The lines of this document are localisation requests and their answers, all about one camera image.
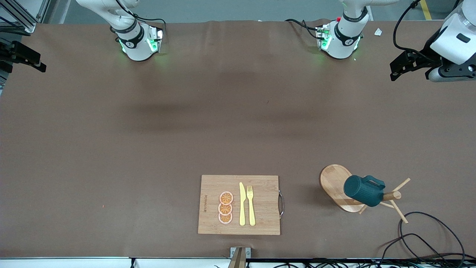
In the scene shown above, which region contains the wooden mug tree stand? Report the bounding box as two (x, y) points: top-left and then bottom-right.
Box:
(320, 164), (411, 224)

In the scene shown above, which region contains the black base cable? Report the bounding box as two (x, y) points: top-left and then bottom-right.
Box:
(286, 19), (320, 39)

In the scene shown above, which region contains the black cable large loop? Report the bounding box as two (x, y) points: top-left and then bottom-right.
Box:
(399, 211), (466, 261)

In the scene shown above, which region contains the yellow plastic knife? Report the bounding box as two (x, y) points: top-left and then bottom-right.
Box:
(239, 182), (246, 226)

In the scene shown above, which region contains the yellow plastic fork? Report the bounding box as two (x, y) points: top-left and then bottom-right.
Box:
(247, 185), (256, 227)

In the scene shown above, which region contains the dark teal cup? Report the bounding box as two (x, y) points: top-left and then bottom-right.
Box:
(343, 175), (386, 207)

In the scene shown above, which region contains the grey connector box green light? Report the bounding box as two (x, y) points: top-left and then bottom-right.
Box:
(316, 25), (331, 51)
(148, 27), (164, 52)

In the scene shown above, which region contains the white table edge rail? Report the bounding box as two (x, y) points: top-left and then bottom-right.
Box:
(0, 256), (476, 268)

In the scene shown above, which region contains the brown table cover sheet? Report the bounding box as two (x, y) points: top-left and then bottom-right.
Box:
(0, 20), (476, 259)

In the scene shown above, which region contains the black cable small loop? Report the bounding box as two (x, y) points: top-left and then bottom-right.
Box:
(379, 233), (452, 261)

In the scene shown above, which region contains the metal bracket with wooden post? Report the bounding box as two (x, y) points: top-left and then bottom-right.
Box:
(230, 246), (252, 268)

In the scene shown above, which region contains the aluminium frame profile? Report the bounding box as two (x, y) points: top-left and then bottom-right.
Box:
(0, 0), (51, 36)

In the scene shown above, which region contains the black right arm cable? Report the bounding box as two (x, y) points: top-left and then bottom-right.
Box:
(113, 0), (167, 28)

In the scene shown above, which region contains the bamboo cutting board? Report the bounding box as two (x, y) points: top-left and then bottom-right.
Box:
(197, 175), (285, 236)

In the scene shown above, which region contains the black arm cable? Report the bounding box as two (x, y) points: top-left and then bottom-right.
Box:
(393, 0), (428, 62)
(113, 0), (167, 28)

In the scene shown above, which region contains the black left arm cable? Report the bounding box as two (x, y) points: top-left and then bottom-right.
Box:
(393, 0), (428, 62)

